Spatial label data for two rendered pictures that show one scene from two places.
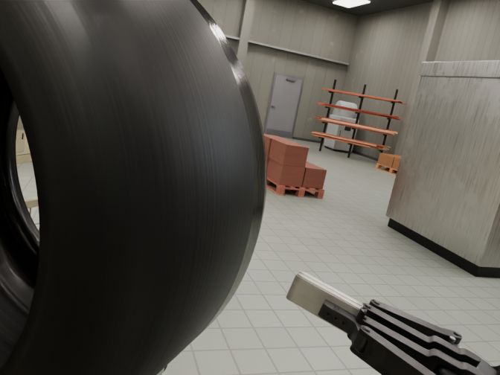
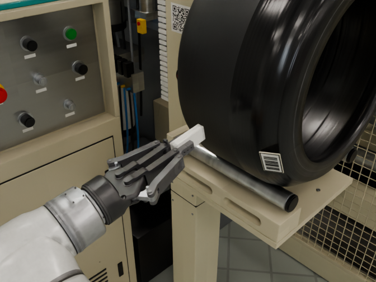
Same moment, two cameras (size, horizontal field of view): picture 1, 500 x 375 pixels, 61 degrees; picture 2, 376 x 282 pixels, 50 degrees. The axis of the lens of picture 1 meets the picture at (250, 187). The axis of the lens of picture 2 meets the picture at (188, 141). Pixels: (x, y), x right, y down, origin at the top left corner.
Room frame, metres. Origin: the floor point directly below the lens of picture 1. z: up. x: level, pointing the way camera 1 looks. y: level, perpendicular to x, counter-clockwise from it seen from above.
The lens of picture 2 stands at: (0.66, -0.63, 1.51)
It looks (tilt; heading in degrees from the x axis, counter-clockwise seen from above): 32 degrees down; 117
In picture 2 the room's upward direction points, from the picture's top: straight up
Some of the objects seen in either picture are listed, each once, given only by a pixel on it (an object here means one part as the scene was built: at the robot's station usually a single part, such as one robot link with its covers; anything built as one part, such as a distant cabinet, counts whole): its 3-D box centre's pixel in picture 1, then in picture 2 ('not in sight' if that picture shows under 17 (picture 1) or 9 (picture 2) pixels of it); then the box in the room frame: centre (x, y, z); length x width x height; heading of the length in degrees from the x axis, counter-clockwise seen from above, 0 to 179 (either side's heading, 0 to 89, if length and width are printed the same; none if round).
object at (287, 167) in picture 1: (288, 164); not in sight; (6.54, -0.52, 0.36); 1.19 x 0.85 x 0.72; 20
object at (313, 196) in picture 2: not in sight; (263, 179); (0.45, 0.29, 0.80); 0.37 x 0.36 x 0.02; 70
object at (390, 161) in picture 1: (403, 166); not in sight; (10.98, -3.80, 0.21); 1.23 x 0.89 x 0.43; 20
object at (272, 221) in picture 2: not in sight; (232, 189); (0.40, 0.15, 0.84); 0.36 x 0.09 x 0.06; 160
